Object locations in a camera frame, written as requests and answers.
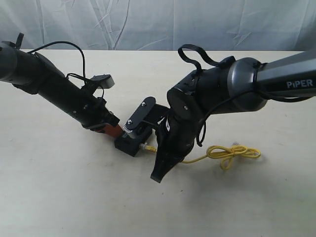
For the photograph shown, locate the small black electronic box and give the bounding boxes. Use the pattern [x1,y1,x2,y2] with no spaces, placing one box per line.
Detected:
[114,128,153,157]

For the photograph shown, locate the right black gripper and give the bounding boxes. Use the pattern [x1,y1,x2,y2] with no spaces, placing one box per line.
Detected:
[150,109,200,183]

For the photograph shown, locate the yellow ethernet cable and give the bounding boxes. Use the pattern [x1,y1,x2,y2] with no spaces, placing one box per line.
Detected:
[139,142,261,171]

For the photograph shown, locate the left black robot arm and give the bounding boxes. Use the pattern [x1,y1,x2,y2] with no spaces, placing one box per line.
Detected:
[0,33,123,139]

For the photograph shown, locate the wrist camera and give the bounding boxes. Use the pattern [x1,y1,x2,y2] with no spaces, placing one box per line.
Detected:
[86,74,115,90]
[123,96,169,139]

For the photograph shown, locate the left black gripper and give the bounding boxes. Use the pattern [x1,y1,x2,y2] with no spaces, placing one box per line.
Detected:
[38,77,122,138]

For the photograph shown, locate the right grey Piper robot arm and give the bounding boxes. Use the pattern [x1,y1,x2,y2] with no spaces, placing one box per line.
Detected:
[151,44,316,182]

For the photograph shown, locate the grey wrinkled backdrop cloth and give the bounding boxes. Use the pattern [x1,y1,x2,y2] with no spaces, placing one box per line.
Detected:
[0,0,316,51]

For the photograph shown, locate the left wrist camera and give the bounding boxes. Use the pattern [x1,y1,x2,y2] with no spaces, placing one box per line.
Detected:
[86,74,115,90]

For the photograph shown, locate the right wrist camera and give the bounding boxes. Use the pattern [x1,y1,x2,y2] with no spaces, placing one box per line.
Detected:
[123,96,169,139]

